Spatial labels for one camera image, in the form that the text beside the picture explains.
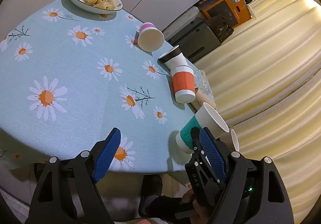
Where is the teal banded paper cup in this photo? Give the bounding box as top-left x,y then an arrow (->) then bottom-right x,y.
175,101 -> 230,154

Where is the small brown paper cup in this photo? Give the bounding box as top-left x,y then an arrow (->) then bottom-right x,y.
219,129 -> 239,152

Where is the plain brown paper cup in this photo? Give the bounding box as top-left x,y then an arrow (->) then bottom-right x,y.
191,87 -> 217,111

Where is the orange banded paper cup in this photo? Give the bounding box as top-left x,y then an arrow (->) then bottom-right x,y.
170,65 -> 195,104

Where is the black banded paper cup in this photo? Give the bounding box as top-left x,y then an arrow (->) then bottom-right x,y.
158,45 -> 188,71

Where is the pink banded paper cup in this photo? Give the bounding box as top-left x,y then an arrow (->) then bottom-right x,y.
137,22 -> 164,52

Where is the person's right hand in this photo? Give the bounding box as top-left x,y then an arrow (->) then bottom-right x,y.
181,189 -> 209,224

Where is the clear glass tumbler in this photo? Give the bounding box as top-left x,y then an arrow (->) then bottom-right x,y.
194,69 -> 214,100

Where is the cream window curtain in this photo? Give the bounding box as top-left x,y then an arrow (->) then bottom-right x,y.
196,0 -> 320,223

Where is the daisy print blue tablecloth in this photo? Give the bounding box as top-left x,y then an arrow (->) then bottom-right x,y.
1,0 -> 194,173

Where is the black cabinet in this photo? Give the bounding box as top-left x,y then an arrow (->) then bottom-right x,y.
163,17 -> 225,63

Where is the orange cardboard box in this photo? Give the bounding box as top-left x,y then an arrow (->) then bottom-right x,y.
196,0 -> 251,28

